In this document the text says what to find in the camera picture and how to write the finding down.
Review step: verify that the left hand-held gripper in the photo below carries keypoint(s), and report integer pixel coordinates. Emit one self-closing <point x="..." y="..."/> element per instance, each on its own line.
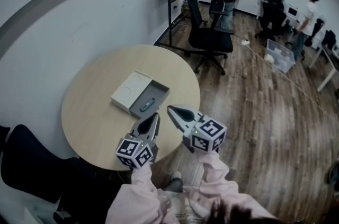
<point x="132" y="151"/>

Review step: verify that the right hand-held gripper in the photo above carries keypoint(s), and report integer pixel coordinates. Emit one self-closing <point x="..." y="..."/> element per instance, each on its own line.
<point x="209" y="135"/>

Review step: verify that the teal utility knife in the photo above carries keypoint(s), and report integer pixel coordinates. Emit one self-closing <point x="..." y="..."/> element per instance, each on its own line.
<point x="147" y="106"/>

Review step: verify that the grey box tray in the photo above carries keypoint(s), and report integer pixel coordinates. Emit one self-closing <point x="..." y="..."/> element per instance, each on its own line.
<point x="153" y="93"/>

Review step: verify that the white box sleeve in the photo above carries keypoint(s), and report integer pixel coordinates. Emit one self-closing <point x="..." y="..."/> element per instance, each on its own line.
<point x="129" y="90"/>

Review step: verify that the person's right forearm pink sleeve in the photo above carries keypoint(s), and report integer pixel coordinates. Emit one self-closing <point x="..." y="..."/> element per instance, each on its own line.
<point x="214" y="175"/>

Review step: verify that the person's left forearm pink sleeve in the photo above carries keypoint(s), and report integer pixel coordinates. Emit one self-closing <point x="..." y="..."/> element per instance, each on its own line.
<point x="137" y="196"/>

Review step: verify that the person's grey shoe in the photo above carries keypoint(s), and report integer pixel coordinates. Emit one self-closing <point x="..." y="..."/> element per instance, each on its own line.
<point x="173" y="182"/>

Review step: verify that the black mesh office chair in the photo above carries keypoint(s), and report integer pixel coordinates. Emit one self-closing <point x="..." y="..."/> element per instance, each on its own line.
<point x="209" y="40"/>

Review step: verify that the person's pink top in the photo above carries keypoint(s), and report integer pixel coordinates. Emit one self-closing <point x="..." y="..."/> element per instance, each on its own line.
<point x="190" y="207"/>

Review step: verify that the white power strip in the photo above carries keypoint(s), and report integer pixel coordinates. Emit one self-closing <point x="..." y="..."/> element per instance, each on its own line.
<point x="245" y="42"/>

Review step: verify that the white fluffy ball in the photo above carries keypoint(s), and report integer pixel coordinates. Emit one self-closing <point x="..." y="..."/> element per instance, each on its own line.
<point x="268" y="58"/>

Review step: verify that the small cluttered side table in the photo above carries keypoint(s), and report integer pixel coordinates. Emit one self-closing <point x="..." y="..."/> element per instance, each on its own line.
<point x="178" y="1"/>

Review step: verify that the black padded chair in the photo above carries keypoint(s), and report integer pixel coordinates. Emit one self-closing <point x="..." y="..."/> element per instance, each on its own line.
<point x="34" y="162"/>

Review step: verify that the clear plastic storage bin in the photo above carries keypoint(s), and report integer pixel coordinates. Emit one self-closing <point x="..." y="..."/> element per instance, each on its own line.
<point x="280" y="54"/>

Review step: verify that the white desk with computers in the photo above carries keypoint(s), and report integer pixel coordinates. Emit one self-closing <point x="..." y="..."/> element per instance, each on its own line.
<point x="291" y="12"/>

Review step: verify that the black backpack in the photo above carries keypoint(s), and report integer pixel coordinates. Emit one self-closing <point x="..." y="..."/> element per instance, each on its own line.
<point x="329" y="39"/>

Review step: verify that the black metal stand frame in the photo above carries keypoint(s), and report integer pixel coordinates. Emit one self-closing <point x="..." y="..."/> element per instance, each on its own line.
<point x="169" y="5"/>

